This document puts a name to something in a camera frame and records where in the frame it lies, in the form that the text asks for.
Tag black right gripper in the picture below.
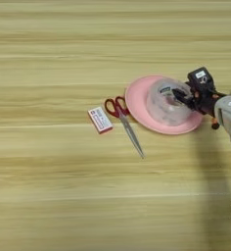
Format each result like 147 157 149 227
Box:
171 87 227 116

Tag clear packing tape roll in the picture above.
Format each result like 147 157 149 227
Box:
146 77 194 127

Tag pink round plate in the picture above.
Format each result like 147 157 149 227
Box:
124 75 205 136

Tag white and red eraser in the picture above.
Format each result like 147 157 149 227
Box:
87 106 115 135

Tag red-handled scissors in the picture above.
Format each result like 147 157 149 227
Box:
104 95 146 160

